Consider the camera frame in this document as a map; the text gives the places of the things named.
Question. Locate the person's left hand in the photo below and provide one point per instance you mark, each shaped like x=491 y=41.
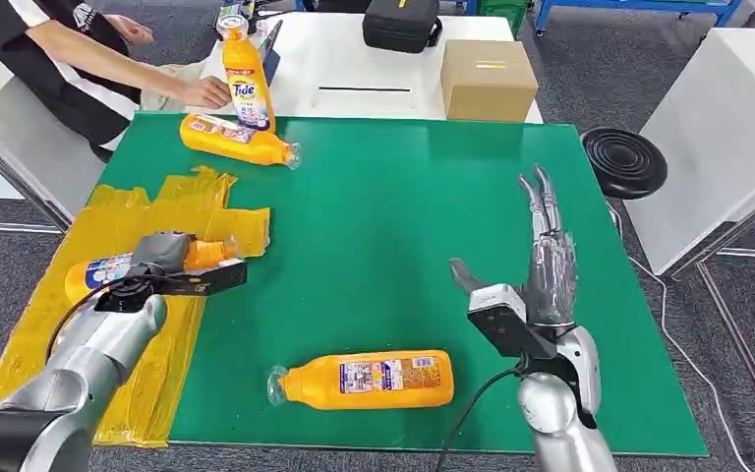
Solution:
x=131 y=29

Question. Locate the person's right hand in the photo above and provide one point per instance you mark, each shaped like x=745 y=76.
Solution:
x=207 y=91

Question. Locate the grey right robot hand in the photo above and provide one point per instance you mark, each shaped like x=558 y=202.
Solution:
x=550 y=280

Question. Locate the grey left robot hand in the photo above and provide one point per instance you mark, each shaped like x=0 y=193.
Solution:
x=159 y=253

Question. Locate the orange Tide bottle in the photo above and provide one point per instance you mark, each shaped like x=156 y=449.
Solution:
x=244 y=71

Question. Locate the orange bottle with torn label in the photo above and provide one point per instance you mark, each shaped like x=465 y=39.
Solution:
x=101 y=273

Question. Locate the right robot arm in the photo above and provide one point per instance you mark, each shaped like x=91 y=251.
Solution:
x=560 y=417

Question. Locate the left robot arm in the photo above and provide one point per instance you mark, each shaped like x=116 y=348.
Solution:
x=91 y=365

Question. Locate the yellow plastic sheet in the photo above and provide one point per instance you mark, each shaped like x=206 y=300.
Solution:
x=123 y=215

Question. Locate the orange bottle with clear cap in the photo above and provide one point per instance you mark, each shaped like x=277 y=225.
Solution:
x=247 y=146

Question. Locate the dark tablet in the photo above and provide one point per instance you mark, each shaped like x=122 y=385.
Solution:
x=270 y=58

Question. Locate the person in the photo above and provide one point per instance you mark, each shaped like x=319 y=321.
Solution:
x=58 y=65

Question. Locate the black round stool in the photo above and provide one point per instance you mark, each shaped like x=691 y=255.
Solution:
x=622 y=163

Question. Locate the black chair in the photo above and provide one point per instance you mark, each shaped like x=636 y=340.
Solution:
x=338 y=5

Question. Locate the grey metal table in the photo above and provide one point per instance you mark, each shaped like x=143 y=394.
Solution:
x=32 y=156

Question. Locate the green table mat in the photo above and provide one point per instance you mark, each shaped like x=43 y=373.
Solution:
x=384 y=247

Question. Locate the black carrying case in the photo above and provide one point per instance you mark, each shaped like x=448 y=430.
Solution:
x=400 y=26

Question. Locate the cardboard box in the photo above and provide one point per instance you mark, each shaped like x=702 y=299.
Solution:
x=488 y=85

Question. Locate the orange bottle with barcode label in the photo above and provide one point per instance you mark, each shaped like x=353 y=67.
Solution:
x=364 y=384

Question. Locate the white side table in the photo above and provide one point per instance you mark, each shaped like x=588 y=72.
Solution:
x=723 y=130

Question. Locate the green crate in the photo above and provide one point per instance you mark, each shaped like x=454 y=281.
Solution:
x=504 y=13

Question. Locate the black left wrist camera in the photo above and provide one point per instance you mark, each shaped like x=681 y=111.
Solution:
x=208 y=280

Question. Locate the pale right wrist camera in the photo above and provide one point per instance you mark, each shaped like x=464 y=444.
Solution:
x=501 y=326

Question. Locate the blue metal frame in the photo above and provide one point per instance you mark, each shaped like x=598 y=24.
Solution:
x=638 y=5

